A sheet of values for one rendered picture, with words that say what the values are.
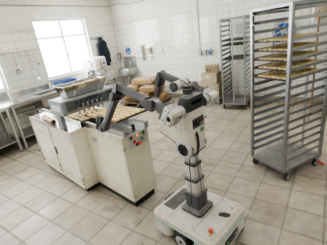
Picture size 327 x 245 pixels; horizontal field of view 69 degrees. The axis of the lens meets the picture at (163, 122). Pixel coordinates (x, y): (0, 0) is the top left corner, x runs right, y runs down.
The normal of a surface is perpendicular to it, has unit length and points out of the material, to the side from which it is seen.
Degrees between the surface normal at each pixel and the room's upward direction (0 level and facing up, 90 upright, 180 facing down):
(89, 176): 90
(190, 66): 90
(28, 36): 90
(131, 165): 90
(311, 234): 0
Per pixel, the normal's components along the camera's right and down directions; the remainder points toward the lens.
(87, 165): 0.73, 0.15
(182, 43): -0.54, 0.36
